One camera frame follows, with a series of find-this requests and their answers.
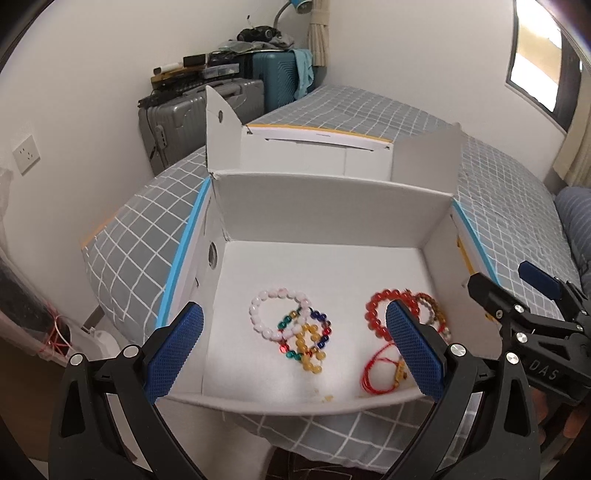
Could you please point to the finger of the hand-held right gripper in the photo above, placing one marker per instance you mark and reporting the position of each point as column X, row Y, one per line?
column 489, row 293
column 538, row 277

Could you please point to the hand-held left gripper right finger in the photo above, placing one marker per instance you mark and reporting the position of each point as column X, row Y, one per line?
column 415, row 350

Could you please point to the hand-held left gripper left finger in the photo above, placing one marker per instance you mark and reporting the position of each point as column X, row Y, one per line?
column 173, row 350

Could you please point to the white cardboard box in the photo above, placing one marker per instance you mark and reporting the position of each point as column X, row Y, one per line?
column 323, row 217

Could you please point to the person's right hand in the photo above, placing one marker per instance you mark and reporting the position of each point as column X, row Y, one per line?
column 579, row 420

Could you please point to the blue striped pillow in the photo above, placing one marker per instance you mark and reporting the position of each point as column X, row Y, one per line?
column 575, row 226

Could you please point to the grey checked bedsheet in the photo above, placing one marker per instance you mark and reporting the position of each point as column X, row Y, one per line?
column 138, row 240

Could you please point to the cream window curtain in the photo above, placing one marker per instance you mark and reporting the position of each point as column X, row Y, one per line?
column 575, row 157

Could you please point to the clear plastic bag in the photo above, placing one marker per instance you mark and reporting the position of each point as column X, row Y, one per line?
column 23, row 304

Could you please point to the dark framed window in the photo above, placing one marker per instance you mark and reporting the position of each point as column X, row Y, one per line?
column 535, row 60

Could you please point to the grey suitcase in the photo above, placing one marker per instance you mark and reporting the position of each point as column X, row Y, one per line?
column 184, row 120

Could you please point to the small black box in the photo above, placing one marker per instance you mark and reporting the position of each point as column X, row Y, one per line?
column 194, row 60

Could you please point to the teal cloth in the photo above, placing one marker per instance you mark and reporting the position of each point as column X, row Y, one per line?
column 303, row 69

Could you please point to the teal suitcase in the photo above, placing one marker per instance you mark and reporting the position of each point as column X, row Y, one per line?
column 277, row 78

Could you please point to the beige curtain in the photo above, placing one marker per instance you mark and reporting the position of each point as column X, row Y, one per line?
column 319, row 41

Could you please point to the black pouch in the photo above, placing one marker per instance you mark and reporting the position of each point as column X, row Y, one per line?
column 258, row 36

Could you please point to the blue desk lamp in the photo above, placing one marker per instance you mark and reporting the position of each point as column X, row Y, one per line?
column 300, row 5

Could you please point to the white wall socket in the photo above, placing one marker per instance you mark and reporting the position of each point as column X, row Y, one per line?
column 25, row 153

